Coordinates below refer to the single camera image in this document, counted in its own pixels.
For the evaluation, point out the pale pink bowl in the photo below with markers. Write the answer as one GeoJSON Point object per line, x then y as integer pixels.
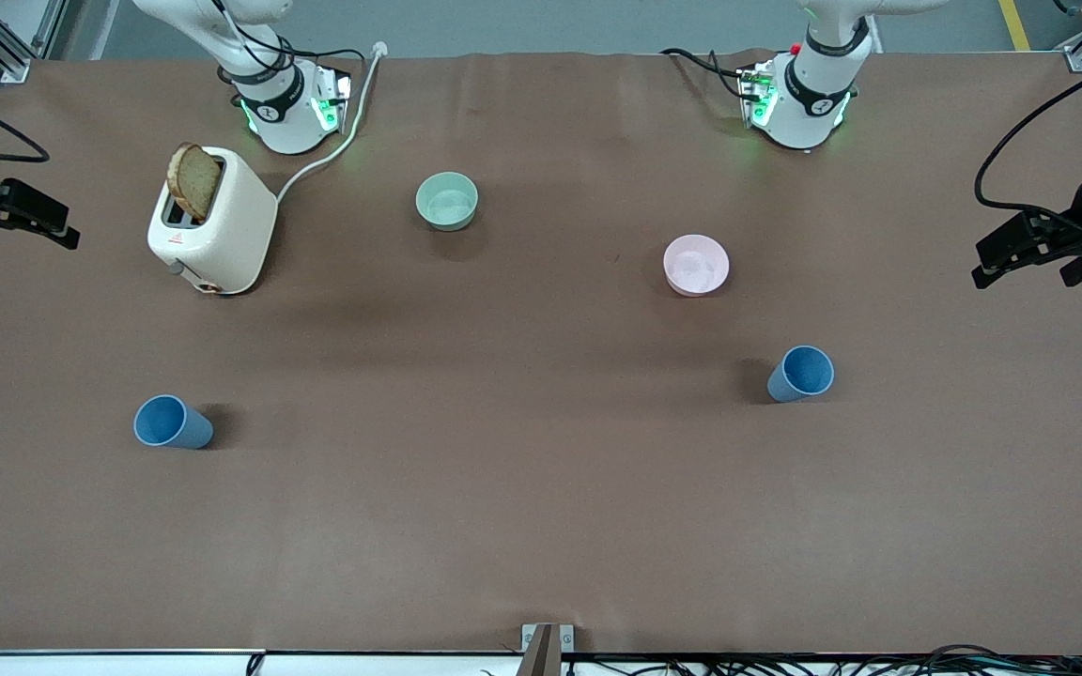
{"type": "Point", "coordinates": [696, 266]}

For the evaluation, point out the brown camera post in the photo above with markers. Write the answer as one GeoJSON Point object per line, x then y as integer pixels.
{"type": "Point", "coordinates": [541, 657]}

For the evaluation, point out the mint green bowl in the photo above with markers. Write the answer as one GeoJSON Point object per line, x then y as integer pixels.
{"type": "Point", "coordinates": [447, 202]}

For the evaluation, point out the brown bread slice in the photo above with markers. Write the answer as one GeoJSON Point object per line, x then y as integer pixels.
{"type": "Point", "coordinates": [193, 180]}

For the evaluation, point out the brown table cover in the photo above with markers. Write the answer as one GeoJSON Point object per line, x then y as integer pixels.
{"type": "Point", "coordinates": [503, 516]}

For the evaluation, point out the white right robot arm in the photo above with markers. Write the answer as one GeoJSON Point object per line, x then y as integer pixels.
{"type": "Point", "coordinates": [287, 122]}

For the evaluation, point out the blue plastic cup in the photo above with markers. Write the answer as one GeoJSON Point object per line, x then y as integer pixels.
{"type": "Point", "coordinates": [802, 374]}
{"type": "Point", "coordinates": [165, 422]}

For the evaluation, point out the small metal bracket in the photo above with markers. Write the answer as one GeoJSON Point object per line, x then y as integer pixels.
{"type": "Point", "coordinates": [567, 638]}

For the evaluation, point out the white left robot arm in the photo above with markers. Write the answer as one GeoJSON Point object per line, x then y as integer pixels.
{"type": "Point", "coordinates": [804, 113]}

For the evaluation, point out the cream white toaster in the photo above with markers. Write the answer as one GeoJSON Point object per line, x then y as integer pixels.
{"type": "Point", "coordinates": [226, 230]}

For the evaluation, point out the white table edge rail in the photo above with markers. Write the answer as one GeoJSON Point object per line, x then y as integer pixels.
{"type": "Point", "coordinates": [81, 665]}

